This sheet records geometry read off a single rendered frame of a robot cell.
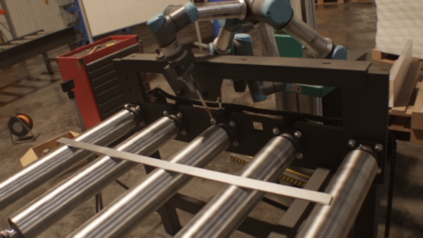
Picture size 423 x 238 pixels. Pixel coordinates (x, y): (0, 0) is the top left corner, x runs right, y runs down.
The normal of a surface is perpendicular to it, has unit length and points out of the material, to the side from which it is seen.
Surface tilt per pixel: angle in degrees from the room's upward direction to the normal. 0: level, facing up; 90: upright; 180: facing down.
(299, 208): 0
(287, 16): 85
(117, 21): 90
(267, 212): 0
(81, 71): 90
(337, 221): 37
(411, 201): 0
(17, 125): 90
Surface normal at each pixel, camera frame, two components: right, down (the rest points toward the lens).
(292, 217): -0.17, -0.90
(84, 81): -0.57, 0.43
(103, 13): 0.50, 0.29
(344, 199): 0.19, -0.76
